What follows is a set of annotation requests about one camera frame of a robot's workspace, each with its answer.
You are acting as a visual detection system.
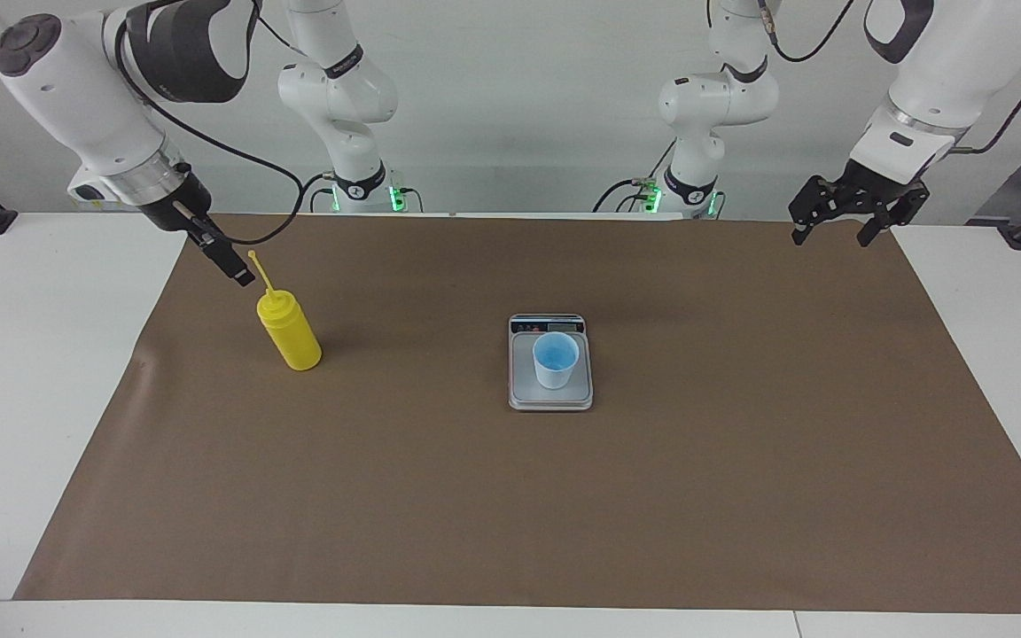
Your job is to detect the silver digital kitchen scale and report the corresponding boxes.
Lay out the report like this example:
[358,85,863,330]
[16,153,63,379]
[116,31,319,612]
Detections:
[508,313,594,412]

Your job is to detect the black arm base cables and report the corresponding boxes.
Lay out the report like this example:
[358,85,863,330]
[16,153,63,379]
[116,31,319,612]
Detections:
[592,137,680,214]
[293,170,339,214]

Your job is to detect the black left arm base cables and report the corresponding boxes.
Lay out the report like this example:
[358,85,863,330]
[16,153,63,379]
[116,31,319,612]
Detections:
[592,137,680,214]

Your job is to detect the black right arm base cables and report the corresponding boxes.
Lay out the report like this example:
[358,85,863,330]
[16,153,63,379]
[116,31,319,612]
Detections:
[293,170,339,214]

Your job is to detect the white wall power strip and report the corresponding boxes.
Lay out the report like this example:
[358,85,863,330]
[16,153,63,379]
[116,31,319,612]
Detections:
[66,184,121,212]

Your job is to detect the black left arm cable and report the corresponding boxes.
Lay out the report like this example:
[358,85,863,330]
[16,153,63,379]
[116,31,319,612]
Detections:
[754,0,1021,156]

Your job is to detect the yellow squeeze bottle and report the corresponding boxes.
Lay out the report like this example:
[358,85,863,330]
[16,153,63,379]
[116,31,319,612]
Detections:
[247,250,323,371]

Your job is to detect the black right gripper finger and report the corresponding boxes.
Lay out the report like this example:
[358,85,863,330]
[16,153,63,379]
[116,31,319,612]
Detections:
[218,244,256,287]

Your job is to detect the light blue plastic cup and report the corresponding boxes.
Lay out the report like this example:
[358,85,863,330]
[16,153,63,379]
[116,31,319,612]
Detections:
[533,332,581,390]

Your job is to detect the brown paper table mat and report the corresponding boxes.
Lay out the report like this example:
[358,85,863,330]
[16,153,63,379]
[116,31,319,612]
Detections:
[12,213,1021,614]

